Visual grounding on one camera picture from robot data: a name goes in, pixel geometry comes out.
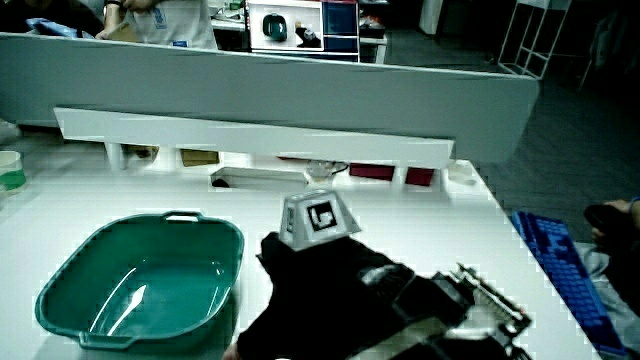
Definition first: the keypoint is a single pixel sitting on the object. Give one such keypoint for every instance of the person's right hand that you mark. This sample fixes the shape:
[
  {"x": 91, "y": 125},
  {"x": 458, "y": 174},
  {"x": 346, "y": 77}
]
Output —
[{"x": 320, "y": 300}]

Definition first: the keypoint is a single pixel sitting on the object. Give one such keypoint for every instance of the person's right forearm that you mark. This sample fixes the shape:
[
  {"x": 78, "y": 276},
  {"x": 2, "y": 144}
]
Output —
[{"x": 465, "y": 305}]

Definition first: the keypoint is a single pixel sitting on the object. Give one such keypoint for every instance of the white desk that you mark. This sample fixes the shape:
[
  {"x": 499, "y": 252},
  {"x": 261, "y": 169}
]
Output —
[{"x": 425, "y": 225}]

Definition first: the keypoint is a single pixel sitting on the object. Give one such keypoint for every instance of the white desk shelf riser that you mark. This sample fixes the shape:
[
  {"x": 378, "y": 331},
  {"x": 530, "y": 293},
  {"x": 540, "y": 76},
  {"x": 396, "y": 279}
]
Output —
[{"x": 250, "y": 137}]

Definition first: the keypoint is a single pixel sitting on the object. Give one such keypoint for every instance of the white shallow tray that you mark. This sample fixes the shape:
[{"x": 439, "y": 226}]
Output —
[{"x": 260, "y": 177}]

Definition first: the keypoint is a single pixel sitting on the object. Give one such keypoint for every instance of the wide dark red box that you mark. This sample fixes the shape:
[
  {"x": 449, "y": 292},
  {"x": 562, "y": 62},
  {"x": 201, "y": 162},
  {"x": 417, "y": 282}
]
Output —
[{"x": 372, "y": 171}]

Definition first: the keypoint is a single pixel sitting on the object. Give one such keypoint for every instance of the small dark red box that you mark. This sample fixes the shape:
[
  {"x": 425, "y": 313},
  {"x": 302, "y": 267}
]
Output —
[{"x": 419, "y": 176}]

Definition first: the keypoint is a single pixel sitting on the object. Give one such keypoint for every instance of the green plastic basin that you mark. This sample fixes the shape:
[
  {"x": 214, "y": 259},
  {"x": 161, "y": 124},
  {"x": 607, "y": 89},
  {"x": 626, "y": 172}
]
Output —
[{"x": 150, "y": 285}]

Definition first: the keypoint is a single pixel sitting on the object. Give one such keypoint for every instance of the brown cardboard box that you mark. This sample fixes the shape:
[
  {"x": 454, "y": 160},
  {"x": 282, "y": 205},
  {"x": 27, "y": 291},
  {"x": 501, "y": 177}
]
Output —
[{"x": 199, "y": 157}]

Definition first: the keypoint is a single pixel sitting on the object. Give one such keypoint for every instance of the clear plastic container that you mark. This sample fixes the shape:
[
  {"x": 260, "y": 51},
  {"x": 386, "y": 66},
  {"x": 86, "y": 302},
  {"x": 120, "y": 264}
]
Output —
[{"x": 460, "y": 172}]

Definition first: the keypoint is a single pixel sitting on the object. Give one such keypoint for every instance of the grey partition panel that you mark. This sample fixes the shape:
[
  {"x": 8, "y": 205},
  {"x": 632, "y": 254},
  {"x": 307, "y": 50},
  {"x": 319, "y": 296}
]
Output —
[{"x": 280, "y": 85}]

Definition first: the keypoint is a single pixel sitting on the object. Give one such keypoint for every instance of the blue keyboard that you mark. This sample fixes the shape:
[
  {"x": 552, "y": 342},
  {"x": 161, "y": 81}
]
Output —
[{"x": 560, "y": 260}]

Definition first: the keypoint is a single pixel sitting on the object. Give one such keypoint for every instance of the blue drawer cabinet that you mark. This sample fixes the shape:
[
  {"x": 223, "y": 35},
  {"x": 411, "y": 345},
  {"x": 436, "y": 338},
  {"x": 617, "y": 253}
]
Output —
[{"x": 341, "y": 25}]

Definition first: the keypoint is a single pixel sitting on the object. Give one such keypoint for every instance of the computer monitor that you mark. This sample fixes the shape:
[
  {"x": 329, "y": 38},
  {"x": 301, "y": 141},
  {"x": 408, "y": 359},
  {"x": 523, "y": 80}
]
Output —
[{"x": 285, "y": 25}]

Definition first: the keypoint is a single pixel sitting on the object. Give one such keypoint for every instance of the white metal rack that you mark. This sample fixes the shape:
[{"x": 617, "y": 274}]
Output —
[{"x": 530, "y": 62}]

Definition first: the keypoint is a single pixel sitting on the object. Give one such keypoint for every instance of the blue plastic bag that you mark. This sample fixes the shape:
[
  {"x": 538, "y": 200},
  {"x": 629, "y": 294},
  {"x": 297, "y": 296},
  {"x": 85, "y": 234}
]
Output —
[{"x": 50, "y": 27}]

